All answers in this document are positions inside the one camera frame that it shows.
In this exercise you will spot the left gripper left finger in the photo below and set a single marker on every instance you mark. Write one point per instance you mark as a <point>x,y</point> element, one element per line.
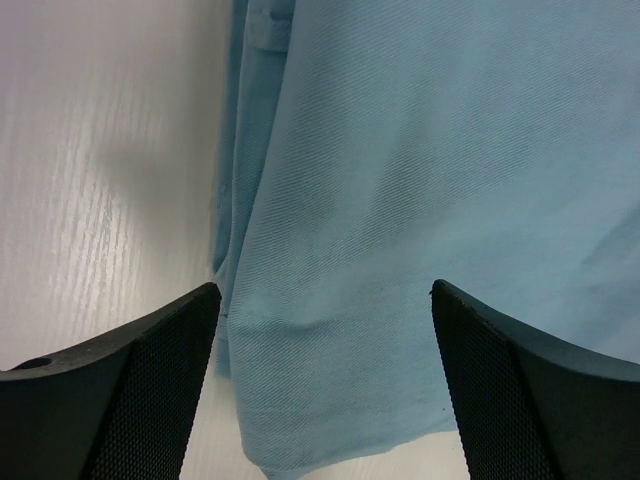
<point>117,406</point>

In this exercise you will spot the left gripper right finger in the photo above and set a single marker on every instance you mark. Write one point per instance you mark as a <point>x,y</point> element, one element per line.
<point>529,405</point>

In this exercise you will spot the light blue trousers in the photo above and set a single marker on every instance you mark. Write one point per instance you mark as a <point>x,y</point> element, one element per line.
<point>369,148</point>

